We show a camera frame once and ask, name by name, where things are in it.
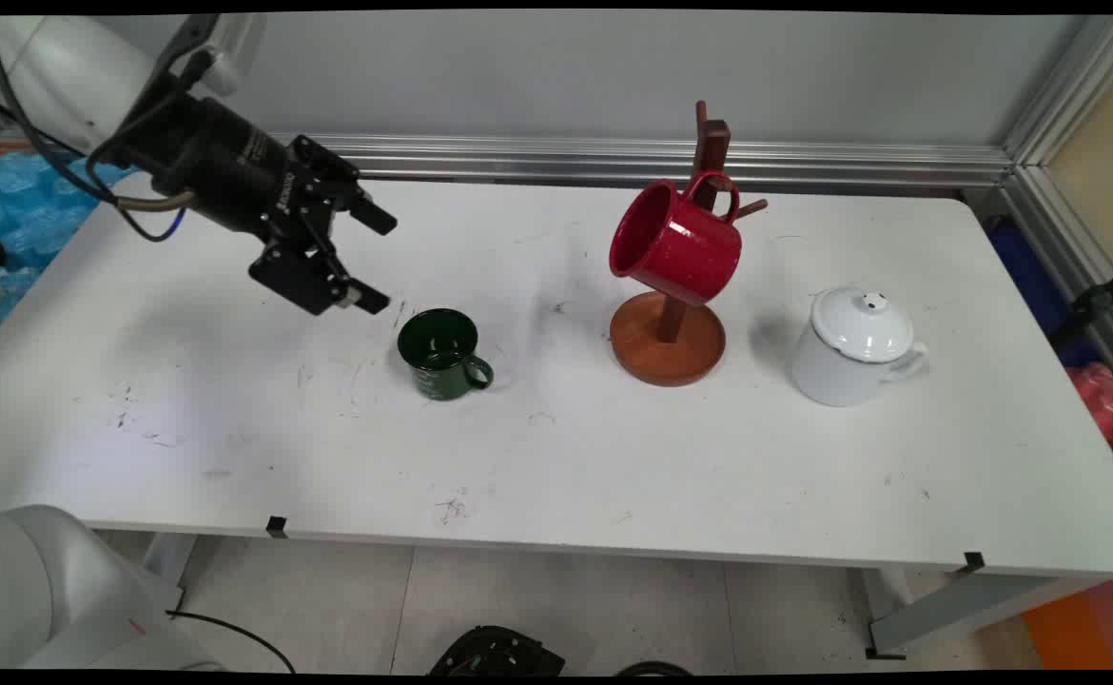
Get red plastic bag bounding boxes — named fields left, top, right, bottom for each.
left=1065, top=362, right=1113, bottom=491

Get grey upright table leg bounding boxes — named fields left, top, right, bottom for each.
left=143, top=531, right=198, bottom=610

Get thick black gripper cable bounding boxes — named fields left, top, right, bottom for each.
left=0, top=14, right=191, bottom=244

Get white enamel pot lid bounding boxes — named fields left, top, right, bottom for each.
left=810, top=285, right=915, bottom=364

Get dark green enamel mug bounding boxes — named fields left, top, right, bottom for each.
left=397, top=307, right=496, bottom=401

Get black device on floor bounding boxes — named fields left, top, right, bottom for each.
left=428, top=623, right=567, bottom=678

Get brown wooden mug tree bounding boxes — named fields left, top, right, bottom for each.
left=609, top=100, right=769, bottom=388

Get white enamel pot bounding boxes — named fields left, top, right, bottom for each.
left=790, top=319, right=930, bottom=408

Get white robot base link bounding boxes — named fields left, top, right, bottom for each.
left=0, top=504, right=225, bottom=672

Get aluminium corner frame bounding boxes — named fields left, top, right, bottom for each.
left=999, top=14, right=1113, bottom=401

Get thin black cable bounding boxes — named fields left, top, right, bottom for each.
left=0, top=90, right=91, bottom=158

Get black clamp handle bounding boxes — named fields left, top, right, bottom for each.
left=1051, top=257, right=1113, bottom=348

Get orange box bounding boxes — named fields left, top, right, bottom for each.
left=1023, top=580, right=1113, bottom=672

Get red speckled enamel mug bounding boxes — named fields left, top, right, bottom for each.
left=609, top=171, right=743, bottom=307

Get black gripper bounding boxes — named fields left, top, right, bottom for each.
left=90, top=90, right=399, bottom=317

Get beige gripper cable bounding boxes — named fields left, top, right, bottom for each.
left=114, top=188, right=198, bottom=212

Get grey slanted table leg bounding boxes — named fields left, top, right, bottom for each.
left=866, top=566, right=1104, bottom=659

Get aluminium rail along wall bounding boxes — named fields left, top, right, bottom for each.
left=266, top=133, right=1014, bottom=191

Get black floor cable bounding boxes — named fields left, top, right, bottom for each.
left=166, top=609, right=298, bottom=675

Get blue plastic bottle pack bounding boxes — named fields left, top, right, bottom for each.
left=0, top=150, right=139, bottom=348

